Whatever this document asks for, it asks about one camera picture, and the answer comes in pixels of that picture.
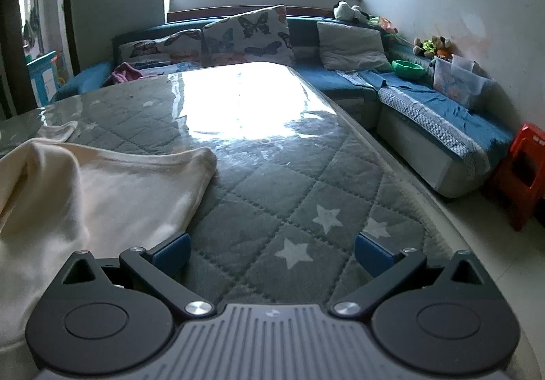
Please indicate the red plastic stool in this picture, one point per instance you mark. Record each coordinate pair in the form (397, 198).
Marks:
(528, 141)

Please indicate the blue corner sofa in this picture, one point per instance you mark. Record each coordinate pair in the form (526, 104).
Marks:
(304, 29)

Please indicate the clear plastic storage box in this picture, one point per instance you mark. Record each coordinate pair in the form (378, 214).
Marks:
(455, 82)

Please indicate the dark wooden door frame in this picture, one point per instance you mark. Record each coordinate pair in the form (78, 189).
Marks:
(10, 43)

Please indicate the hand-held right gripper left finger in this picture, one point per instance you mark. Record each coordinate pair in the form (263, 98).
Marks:
(172, 252)

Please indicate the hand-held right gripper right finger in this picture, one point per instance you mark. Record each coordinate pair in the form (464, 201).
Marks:
(372, 254)

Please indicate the large butterfly print cushion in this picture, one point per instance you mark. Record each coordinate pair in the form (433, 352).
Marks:
(251, 35)

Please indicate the pink cloth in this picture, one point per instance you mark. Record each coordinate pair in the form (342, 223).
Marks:
(125, 74)

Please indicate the orange green toy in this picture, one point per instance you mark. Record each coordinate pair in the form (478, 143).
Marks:
(385, 24)

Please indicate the light blue small cabinet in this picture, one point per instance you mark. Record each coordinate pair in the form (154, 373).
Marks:
(42, 78)

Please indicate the blue patterned sofa cover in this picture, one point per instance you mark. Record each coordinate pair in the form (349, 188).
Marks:
(425, 107)

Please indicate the cream knit garment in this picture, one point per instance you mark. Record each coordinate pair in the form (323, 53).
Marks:
(85, 192)

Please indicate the hanging dark clothes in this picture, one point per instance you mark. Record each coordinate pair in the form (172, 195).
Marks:
(30, 29)

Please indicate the dark brown plush toy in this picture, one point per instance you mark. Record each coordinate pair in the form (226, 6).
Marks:
(419, 47)

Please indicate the grey quilted star table cover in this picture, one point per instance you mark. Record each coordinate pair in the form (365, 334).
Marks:
(276, 175)

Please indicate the green plastic bowl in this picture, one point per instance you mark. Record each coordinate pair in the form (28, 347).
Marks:
(408, 70)

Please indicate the plain grey cushion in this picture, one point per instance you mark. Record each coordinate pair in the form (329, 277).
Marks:
(353, 48)

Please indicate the panda plush toy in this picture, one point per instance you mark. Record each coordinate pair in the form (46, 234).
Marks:
(347, 10)

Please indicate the tan plush toy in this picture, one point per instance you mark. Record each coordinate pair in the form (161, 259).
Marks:
(440, 47)

